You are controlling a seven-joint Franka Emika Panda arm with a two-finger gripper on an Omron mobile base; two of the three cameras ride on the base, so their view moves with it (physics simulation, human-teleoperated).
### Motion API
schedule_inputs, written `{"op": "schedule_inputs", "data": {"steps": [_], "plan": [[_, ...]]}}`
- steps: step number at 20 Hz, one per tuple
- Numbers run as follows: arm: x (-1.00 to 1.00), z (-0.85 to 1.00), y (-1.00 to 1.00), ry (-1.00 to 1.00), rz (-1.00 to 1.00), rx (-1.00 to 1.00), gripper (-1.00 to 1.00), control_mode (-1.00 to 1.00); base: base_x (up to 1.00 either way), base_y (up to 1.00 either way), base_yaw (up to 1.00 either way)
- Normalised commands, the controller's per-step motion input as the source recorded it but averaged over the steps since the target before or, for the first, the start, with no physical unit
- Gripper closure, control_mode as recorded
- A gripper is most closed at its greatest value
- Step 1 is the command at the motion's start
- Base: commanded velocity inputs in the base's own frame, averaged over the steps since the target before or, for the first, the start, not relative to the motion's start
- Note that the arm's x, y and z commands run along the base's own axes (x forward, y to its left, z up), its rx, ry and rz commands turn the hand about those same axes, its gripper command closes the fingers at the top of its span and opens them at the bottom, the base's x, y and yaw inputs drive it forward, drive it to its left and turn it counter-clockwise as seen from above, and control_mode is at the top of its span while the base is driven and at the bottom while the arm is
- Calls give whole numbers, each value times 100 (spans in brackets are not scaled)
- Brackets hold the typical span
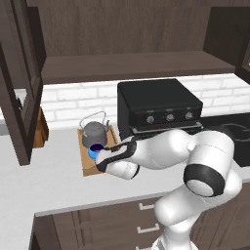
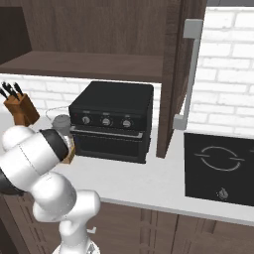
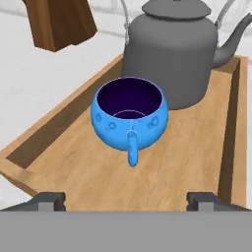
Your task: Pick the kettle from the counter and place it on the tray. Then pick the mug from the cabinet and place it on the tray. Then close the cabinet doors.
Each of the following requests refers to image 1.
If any brown wooden block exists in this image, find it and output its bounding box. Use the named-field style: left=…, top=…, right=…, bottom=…
left=32, top=106, right=50, bottom=149

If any dark brown base cabinet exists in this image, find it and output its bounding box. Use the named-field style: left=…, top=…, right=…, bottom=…
left=189, top=189, right=250, bottom=250
left=29, top=213, right=80, bottom=250

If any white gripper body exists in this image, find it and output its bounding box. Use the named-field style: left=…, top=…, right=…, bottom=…
left=95, top=149, right=113, bottom=166

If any dark brown cabinet door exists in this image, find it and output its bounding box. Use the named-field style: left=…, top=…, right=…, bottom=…
left=234, top=38, right=250, bottom=86
left=0, top=0, right=45, bottom=167

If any dark brown wall cabinet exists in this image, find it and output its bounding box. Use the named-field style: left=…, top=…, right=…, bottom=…
left=25, top=0, right=250, bottom=86

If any wooden tray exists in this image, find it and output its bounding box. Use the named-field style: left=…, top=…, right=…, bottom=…
left=77, top=124, right=121, bottom=178

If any black toaster oven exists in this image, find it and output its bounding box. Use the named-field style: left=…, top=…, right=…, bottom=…
left=116, top=77, right=204, bottom=142

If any dark brown drawer front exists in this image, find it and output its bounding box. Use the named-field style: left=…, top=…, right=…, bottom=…
left=71, top=194, right=164, bottom=220
left=77, top=237, right=163, bottom=250
left=75, top=216, right=164, bottom=242

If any blue mug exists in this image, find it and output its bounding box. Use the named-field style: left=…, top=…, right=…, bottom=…
left=87, top=143, right=105, bottom=163

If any black hob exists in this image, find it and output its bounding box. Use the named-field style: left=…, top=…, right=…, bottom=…
left=198, top=111, right=250, bottom=169

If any grey kettle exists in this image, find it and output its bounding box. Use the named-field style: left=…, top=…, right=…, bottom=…
left=79, top=110, right=111, bottom=149

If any grey toaster oven handle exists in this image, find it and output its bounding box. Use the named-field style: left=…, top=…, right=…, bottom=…
left=131, top=121, right=203, bottom=135

